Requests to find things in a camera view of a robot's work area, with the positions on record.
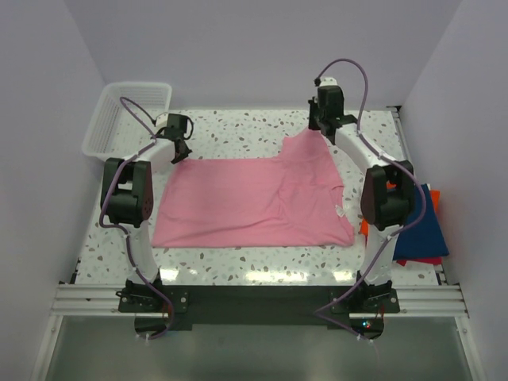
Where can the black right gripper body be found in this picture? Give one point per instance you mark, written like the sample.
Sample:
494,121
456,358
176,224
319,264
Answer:
321,115

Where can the pink t shirt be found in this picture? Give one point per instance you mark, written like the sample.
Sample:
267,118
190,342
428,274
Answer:
292,199

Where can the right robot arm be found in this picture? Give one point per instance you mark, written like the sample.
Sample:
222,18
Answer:
387,198

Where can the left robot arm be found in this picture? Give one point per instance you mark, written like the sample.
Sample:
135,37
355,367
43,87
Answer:
127,198

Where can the white plastic basket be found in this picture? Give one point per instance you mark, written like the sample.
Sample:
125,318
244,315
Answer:
113,131

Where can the orange folded t shirt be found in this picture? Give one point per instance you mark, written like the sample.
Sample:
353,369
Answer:
435,197

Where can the blue folded t shirt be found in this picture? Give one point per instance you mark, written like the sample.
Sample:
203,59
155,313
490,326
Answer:
425,240

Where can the red folded t shirt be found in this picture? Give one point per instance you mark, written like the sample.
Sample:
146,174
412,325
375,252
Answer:
434,261

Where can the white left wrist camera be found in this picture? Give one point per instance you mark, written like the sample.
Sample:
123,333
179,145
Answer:
161,120

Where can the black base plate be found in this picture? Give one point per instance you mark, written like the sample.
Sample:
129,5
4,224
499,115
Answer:
181,308

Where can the aluminium front rail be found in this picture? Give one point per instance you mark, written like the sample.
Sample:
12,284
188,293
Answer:
414,301

